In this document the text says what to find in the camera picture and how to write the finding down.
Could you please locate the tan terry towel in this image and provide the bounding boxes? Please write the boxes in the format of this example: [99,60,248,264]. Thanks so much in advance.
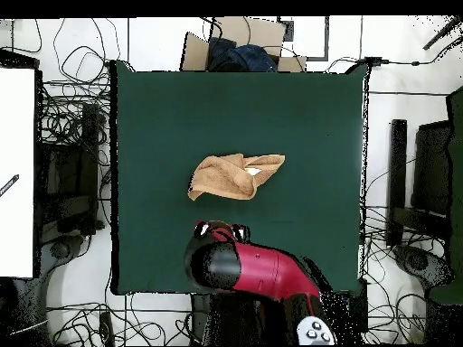
[186,153,287,202]

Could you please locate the dark green table cloth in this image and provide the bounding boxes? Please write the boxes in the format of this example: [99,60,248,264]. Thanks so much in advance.
[109,59,370,296]

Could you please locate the black power strip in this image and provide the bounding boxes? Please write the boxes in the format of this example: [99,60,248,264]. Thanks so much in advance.
[98,311,116,347]

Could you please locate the grey round base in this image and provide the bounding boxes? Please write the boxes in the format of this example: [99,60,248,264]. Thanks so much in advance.
[39,234,88,276]
[392,244,453,290]

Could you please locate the dark blue clothes pile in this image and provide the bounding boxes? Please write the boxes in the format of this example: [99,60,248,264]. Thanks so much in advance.
[208,36,279,72]

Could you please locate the black upright bar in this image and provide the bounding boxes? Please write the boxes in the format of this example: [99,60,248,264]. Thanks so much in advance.
[385,119,409,248]

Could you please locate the brown cardboard box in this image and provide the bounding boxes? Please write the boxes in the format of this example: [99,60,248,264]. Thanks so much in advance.
[179,15,307,72]

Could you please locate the black marker pen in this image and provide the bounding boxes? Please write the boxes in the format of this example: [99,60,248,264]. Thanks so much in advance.
[0,173,20,198]

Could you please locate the white board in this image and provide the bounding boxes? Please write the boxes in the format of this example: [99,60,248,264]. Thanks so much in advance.
[0,67,36,278]

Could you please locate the green cloth covered stand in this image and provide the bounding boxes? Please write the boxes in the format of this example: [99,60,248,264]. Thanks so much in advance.
[428,85,463,305]

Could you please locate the black rod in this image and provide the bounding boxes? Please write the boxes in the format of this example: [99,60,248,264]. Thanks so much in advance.
[421,15,463,51]

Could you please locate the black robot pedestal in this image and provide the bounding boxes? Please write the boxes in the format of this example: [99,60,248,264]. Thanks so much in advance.
[190,288,288,347]

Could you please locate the black cable tangle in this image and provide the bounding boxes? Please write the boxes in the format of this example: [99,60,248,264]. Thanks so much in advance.
[361,155,449,345]
[45,292,193,347]
[38,17,114,168]

